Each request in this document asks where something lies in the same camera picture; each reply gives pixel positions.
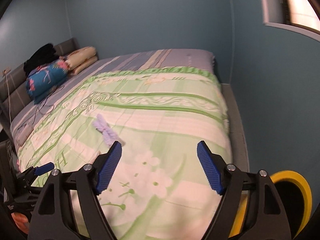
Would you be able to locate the yellow rimmed trash bin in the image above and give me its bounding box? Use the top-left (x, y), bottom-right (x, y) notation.
top-left (228, 170), bottom-right (313, 239)

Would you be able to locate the person's hand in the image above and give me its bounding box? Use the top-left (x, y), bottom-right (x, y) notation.
top-left (11, 212), bottom-right (29, 234)

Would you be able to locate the green patterned bed quilt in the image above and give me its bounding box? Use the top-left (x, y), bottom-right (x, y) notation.
top-left (10, 49), bottom-right (232, 239)

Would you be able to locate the grey bed headboard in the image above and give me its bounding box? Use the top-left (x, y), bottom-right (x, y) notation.
top-left (1, 37), bottom-right (80, 120)

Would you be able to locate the blue floral folded blanket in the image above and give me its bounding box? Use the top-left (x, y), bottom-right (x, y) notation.
top-left (26, 59), bottom-right (68, 105)

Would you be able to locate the beige floral pillow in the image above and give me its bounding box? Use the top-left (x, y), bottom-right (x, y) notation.
top-left (63, 47), bottom-right (98, 76)

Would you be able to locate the black clothing on headboard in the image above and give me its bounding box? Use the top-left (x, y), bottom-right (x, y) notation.
top-left (23, 43), bottom-right (59, 77)

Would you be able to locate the black cable on bed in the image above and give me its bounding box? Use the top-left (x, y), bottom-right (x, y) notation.
top-left (23, 83), bottom-right (66, 131)

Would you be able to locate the window frame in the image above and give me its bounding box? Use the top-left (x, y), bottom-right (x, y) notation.
top-left (261, 0), bottom-right (319, 41)

